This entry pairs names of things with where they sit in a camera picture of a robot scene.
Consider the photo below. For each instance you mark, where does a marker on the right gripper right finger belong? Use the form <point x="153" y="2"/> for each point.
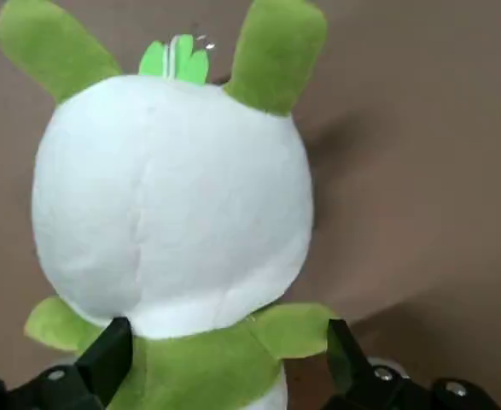
<point x="352" y="367"/>

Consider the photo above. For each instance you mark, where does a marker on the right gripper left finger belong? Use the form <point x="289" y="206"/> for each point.
<point x="100" y="363"/>

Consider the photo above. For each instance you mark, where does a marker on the white doll with green ears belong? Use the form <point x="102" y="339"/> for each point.
<point x="169" y="205"/>

